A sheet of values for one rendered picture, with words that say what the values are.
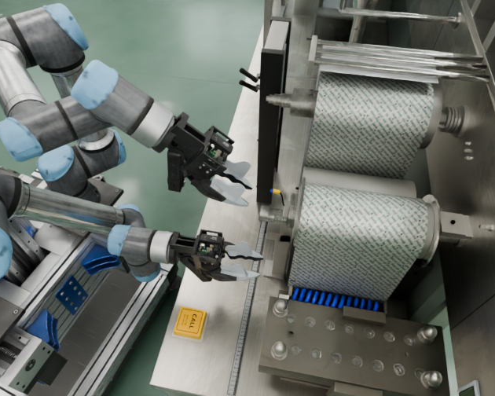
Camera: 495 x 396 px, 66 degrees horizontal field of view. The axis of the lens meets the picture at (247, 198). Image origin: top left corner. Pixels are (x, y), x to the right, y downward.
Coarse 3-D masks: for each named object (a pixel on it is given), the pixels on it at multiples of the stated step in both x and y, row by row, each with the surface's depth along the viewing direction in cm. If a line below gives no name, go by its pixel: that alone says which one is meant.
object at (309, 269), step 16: (304, 256) 82; (320, 256) 81; (336, 256) 80; (304, 272) 88; (320, 272) 86; (336, 272) 85; (352, 272) 83; (368, 272) 82; (384, 272) 81; (400, 272) 80; (320, 288) 93; (336, 288) 91; (352, 288) 89; (368, 288) 88; (384, 288) 87
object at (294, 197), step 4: (292, 192) 80; (292, 196) 78; (296, 196) 78; (292, 200) 78; (296, 200) 78; (292, 204) 77; (296, 204) 77; (288, 208) 77; (292, 208) 77; (288, 212) 77; (292, 212) 77; (288, 216) 77; (292, 216) 77; (288, 220) 78; (292, 220) 77; (288, 224) 78; (292, 224) 78; (288, 228) 80; (292, 228) 79
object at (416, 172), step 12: (408, 48) 145; (420, 156) 111; (420, 168) 109; (408, 180) 120; (420, 180) 108; (420, 192) 106; (432, 264) 91; (432, 276) 90; (420, 288) 96; (432, 288) 88; (444, 288) 85; (408, 300) 104; (420, 300) 95; (432, 300) 90; (444, 300) 90; (408, 312) 102; (420, 312) 96
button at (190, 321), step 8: (184, 312) 101; (192, 312) 101; (200, 312) 101; (184, 320) 99; (192, 320) 99; (200, 320) 99; (176, 328) 98; (184, 328) 98; (192, 328) 98; (200, 328) 98; (192, 336) 98; (200, 336) 98
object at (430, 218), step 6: (300, 186) 78; (300, 192) 76; (426, 204) 75; (432, 210) 74; (432, 216) 73; (432, 222) 72; (294, 228) 76; (432, 228) 72; (294, 234) 77; (432, 234) 72; (426, 240) 72; (426, 246) 73; (420, 252) 74; (426, 252) 74
